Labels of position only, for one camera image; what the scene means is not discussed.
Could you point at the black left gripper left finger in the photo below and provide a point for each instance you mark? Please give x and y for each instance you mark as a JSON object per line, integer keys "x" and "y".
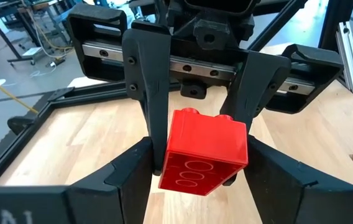
{"x": 117, "y": 193}

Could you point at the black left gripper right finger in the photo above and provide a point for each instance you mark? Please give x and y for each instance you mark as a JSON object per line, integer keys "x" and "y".
{"x": 288, "y": 196}

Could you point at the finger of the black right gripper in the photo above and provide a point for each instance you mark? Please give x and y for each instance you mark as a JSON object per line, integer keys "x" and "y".
{"x": 151, "y": 68}
{"x": 260, "y": 84}

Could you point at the long red toy brick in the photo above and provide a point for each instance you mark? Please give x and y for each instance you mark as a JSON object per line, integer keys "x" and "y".
{"x": 204, "y": 146}

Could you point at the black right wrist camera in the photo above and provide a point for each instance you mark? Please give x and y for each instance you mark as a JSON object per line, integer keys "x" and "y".
{"x": 218, "y": 4}

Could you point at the silver aluminium extrusion post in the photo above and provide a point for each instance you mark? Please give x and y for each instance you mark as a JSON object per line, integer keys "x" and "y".
{"x": 349, "y": 59}

